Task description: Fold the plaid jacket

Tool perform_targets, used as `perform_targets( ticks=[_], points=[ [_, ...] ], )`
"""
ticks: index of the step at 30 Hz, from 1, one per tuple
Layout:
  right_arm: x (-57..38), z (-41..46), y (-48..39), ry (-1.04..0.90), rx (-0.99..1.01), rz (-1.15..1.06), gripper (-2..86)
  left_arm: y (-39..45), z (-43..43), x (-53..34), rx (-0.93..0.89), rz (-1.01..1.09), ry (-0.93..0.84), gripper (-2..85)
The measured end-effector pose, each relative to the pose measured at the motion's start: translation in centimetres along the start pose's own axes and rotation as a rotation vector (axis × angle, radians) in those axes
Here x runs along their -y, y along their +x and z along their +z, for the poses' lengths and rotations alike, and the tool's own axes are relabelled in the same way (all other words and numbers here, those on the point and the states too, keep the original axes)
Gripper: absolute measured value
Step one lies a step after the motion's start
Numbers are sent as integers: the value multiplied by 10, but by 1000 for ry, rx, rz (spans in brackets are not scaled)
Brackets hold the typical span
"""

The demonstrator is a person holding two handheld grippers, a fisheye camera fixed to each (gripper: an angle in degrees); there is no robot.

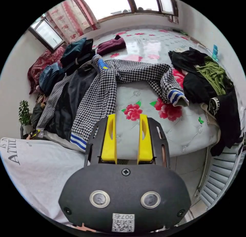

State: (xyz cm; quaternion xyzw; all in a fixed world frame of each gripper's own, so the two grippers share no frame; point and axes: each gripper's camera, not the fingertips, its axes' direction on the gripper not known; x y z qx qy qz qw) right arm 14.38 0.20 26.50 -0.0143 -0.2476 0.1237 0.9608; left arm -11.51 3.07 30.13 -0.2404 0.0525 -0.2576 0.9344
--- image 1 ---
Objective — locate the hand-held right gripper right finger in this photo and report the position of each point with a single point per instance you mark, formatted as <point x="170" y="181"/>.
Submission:
<point x="145" y="144"/>

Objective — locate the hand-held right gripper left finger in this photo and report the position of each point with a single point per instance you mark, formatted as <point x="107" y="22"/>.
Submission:
<point x="109" y="142"/>

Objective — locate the black and white plaid jacket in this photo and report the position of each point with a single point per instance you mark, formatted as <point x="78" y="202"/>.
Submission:
<point x="96" y="98"/>

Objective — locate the person's left hand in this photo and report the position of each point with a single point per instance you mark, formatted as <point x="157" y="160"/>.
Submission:
<point x="28" y="137"/>

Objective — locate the green potted plant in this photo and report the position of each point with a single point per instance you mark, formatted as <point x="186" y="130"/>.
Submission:
<point x="24" y="114"/>

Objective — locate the person's body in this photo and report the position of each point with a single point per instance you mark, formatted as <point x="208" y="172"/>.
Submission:
<point x="40" y="169"/>

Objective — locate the red patterned quilt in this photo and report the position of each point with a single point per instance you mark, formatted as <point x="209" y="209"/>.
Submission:
<point x="41" y="66"/>

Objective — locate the pile of clothes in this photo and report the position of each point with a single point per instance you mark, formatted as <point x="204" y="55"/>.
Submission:
<point x="75" y="54"/>
<point x="198" y="87"/>

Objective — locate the white slatted radiator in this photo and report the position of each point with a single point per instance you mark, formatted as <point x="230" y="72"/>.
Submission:
<point x="221" y="175"/>

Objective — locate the maroon sweater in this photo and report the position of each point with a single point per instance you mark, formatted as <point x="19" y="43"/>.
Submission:
<point x="112" y="45"/>

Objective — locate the small side window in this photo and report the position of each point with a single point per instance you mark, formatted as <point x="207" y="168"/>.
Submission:
<point x="47" y="34"/>

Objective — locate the bed with floral sheet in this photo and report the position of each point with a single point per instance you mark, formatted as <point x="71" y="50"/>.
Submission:
<point x="148" y="44"/>

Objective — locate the blue bottle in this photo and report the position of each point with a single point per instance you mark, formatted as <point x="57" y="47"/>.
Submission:
<point x="215" y="52"/>

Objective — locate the red floral curtain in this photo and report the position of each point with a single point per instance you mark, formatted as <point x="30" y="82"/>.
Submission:
<point x="71" y="19"/>

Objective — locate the wide wooden-framed window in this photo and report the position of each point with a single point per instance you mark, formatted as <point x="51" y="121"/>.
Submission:
<point x="119" y="2"/>

